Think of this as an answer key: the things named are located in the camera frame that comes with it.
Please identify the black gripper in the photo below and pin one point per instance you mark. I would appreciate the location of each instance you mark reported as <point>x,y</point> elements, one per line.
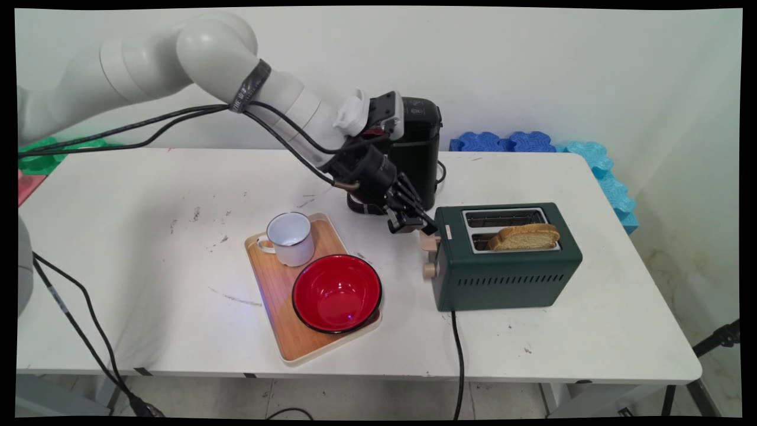
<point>369,174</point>

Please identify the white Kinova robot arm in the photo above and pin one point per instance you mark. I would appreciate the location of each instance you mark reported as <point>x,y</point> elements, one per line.
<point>207,50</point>

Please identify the beige toaster lever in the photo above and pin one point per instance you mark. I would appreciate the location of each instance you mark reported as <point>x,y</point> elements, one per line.
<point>430,244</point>

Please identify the black coffee machine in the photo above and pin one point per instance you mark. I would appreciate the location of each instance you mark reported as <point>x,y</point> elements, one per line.
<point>423,160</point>

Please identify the beige toaster knob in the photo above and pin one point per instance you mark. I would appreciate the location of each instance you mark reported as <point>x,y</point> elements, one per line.
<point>430,270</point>

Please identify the red bowl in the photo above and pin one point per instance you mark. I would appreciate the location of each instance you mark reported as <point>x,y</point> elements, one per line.
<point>337,293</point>

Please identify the dark green toaster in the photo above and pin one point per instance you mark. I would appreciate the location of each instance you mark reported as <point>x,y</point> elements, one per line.
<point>502,278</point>

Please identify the dark blue foam mat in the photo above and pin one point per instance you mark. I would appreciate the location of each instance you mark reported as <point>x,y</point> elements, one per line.
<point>502,142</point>

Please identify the toasted bread slice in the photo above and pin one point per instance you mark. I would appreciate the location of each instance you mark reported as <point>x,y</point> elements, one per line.
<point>526,238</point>

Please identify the white enamel mug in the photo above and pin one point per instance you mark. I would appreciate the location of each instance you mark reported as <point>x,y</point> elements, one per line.
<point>293,242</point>

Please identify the wooden serving tray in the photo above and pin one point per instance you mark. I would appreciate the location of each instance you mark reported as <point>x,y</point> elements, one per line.
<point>275,290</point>

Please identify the light blue foam mat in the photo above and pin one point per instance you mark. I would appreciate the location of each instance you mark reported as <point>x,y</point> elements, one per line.
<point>609,183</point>

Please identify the black tape piece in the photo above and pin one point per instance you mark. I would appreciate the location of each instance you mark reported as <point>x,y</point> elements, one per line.
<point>143,371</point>

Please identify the black tripod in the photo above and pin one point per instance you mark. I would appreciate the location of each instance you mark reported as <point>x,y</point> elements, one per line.
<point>709,343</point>

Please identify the green foam mat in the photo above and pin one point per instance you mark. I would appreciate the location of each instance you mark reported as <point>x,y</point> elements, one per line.
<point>35,164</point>

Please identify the pink foam mat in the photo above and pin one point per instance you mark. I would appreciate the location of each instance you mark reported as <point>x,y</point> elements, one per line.
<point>28,186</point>

